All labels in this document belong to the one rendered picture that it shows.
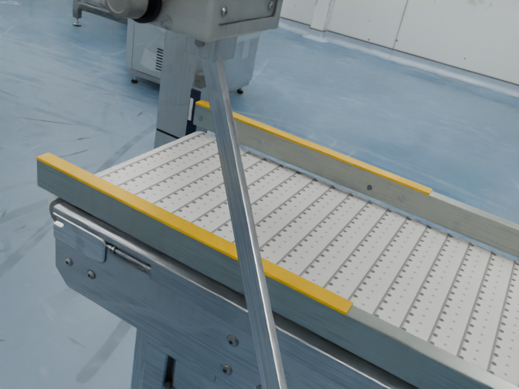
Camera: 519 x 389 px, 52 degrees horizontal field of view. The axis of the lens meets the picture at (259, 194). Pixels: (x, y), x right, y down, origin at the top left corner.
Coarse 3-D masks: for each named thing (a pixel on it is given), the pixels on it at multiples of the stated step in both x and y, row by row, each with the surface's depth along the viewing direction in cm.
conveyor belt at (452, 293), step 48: (192, 144) 72; (144, 192) 59; (192, 192) 60; (288, 192) 65; (336, 192) 67; (288, 240) 56; (336, 240) 57; (384, 240) 59; (432, 240) 61; (336, 288) 50; (384, 288) 51; (432, 288) 53; (480, 288) 54; (432, 336) 46; (480, 336) 48
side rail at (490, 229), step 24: (264, 144) 72; (288, 144) 70; (312, 168) 69; (336, 168) 68; (360, 168) 66; (360, 192) 67; (384, 192) 66; (408, 192) 64; (432, 192) 64; (432, 216) 64; (456, 216) 62; (480, 216) 61; (480, 240) 62; (504, 240) 60
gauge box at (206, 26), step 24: (96, 0) 39; (168, 0) 36; (192, 0) 35; (216, 0) 34; (240, 0) 37; (264, 0) 40; (168, 24) 36; (192, 24) 35; (216, 24) 36; (240, 24) 38; (264, 24) 41
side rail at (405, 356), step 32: (64, 192) 53; (96, 192) 51; (128, 224) 50; (160, 224) 48; (192, 256) 47; (224, 256) 45; (288, 288) 43; (320, 320) 43; (352, 320) 41; (384, 320) 41; (352, 352) 42; (384, 352) 41; (416, 352) 39; (448, 352) 40; (416, 384) 40; (448, 384) 39; (480, 384) 38; (512, 384) 38
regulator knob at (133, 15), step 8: (104, 0) 35; (112, 0) 35; (120, 0) 35; (128, 0) 34; (136, 0) 35; (144, 0) 35; (152, 0) 36; (160, 0) 36; (112, 8) 35; (120, 8) 35; (128, 8) 34; (136, 8) 35; (144, 8) 35; (152, 8) 36; (160, 8) 36; (120, 16) 35; (128, 16) 35; (136, 16) 36; (144, 16) 36; (152, 16) 36
